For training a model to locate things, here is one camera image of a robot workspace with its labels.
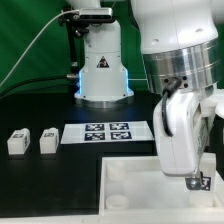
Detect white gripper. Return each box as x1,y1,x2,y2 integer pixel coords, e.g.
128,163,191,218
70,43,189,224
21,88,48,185
153,91,217,192

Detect white square table top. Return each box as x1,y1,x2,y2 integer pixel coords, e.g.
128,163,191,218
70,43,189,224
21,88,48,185
99,156,224,224

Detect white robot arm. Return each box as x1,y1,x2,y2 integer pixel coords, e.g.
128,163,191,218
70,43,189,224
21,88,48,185
67,0,224,182

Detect white sheet with markers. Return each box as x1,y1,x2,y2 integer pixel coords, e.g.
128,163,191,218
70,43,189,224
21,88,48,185
61,121,154,144

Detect white cable right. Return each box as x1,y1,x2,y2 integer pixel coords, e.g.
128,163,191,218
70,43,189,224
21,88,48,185
128,77,148,83

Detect white cable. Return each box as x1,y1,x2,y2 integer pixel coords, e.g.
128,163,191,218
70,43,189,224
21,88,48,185
128,77,148,83
0,9,80,89

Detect black cable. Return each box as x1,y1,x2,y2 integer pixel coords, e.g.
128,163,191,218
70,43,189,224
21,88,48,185
0,74,80,100

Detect grey camera on stand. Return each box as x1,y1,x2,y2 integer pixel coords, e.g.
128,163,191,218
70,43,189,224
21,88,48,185
79,8,113,22

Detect black camera stand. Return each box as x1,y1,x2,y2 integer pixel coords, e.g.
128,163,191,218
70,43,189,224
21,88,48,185
58,13,88,82

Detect white cable left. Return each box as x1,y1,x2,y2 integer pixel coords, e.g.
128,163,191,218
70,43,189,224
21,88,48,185
0,9,80,89

